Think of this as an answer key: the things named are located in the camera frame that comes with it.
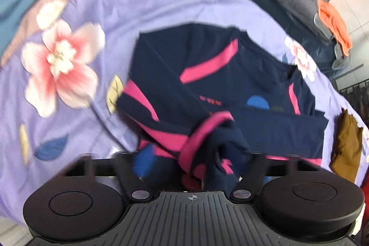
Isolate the black metal rack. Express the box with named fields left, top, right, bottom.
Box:
left=337, top=62, right=369, bottom=131

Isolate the navy and pink shirt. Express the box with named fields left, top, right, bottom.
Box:
left=117, top=23, right=329, bottom=192

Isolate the orange cloth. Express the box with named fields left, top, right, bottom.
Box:
left=317, top=0, right=354, bottom=57

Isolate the brown cloth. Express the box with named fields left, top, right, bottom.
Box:
left=329, top=108, right=364, bottom=184

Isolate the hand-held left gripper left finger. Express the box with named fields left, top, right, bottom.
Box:
left=61, top=145, right=156, bottom=203

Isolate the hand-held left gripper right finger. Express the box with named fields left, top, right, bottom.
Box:
left=230, top=152, right=321, bottom=203

